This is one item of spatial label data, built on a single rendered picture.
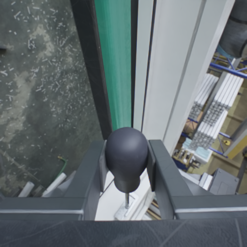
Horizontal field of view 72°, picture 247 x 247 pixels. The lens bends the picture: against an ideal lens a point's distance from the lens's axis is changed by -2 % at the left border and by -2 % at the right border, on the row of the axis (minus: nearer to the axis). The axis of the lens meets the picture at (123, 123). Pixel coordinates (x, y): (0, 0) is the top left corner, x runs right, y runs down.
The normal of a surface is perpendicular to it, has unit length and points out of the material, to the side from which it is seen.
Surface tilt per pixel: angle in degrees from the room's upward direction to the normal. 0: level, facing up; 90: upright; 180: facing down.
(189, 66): 90
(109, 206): 90
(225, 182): 90
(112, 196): 90
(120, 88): 0
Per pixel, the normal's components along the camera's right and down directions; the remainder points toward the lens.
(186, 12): -0.58, 0.65
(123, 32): 0.81, 0.45
